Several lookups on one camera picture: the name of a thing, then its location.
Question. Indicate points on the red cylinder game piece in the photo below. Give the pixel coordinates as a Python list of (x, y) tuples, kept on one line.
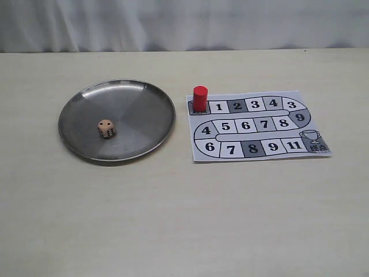
[(200, 94)]

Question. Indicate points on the wooden die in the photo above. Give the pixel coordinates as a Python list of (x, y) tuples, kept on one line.
[(106, 128)]

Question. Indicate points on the round steel plate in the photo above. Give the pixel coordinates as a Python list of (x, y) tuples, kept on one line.
[(143, 115)]

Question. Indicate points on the paper game board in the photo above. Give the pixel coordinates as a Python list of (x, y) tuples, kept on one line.
[(254, 126)]

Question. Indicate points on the white backdrop curtain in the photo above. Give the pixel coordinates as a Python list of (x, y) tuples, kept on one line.
[(87, 26)]

